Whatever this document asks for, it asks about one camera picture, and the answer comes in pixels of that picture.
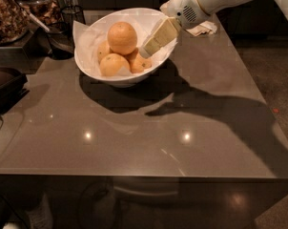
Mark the orange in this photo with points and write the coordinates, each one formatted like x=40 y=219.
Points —
x=138 y=64
x=122 y=38
x=114 y=64
x=103 y=50

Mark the dark box at left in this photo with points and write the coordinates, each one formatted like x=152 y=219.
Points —
x=11 y=87

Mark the crumpled beige napkin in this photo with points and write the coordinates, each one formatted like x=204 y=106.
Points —
x=206 y=27

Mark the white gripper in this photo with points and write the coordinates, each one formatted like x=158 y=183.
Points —
x=181 y=6

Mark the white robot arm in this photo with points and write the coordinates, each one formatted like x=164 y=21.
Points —
x=213 y=6

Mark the white paper bowl liner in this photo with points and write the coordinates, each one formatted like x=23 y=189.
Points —
x=86 y=45

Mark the white spoon handle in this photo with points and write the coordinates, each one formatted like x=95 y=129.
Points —
x=36 y=20

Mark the white ceramic bowl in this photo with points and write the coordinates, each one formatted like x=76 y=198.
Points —
x=96 y=70

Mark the glass jar of dried snacks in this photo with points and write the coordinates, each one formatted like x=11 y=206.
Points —
x=14 y=22

